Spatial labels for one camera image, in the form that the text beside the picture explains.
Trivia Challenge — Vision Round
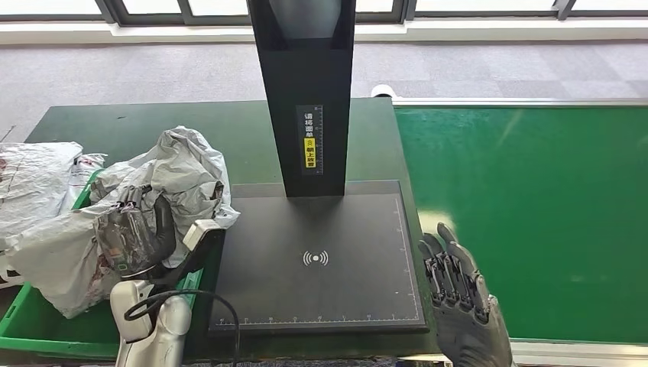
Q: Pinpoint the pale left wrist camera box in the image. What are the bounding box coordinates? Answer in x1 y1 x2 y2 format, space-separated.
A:
161 219 227 286

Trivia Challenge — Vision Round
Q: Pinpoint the aluminium conveyor side rail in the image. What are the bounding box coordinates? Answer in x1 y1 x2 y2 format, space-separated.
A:
392 98 648 109
400 340 648 367

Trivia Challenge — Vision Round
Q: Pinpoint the black yellow instruction label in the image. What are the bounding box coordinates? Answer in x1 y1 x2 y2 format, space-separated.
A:
295 105 325 177

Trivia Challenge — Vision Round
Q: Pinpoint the short grey parcel bag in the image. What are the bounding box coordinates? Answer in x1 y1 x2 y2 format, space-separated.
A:
121 126 241 269

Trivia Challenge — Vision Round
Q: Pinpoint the flat parcel bag black lettering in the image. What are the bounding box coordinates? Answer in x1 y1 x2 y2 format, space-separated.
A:
0 154 107 290

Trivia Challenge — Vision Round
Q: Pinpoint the plain grey parcel bag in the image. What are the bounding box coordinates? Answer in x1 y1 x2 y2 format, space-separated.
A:
0 142 83 253

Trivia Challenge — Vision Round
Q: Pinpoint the green conveyor belt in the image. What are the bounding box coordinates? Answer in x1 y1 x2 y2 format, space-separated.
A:
394 106 648 346

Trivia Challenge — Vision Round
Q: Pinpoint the dark green table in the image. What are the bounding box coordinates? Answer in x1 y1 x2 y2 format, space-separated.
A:
25 98 442 363

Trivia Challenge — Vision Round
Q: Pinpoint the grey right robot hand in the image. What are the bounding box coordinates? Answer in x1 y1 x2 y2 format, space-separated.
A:
418 222 514 367

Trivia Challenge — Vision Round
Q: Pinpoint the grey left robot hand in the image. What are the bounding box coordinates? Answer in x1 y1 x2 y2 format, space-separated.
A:
96 184 177 280

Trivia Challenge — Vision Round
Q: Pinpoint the green plastic crate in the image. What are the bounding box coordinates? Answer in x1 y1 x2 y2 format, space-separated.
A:
0 169 209 361

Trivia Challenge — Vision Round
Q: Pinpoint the dark window frame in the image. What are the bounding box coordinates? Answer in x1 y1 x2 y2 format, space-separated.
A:
0 0 648 28

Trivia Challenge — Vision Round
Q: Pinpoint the black inbound scanner machine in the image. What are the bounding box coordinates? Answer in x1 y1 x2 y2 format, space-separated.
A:
208 0 429 336

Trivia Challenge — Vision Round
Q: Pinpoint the long grey parcel bag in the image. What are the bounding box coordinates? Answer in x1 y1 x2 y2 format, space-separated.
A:
5 201 153 320

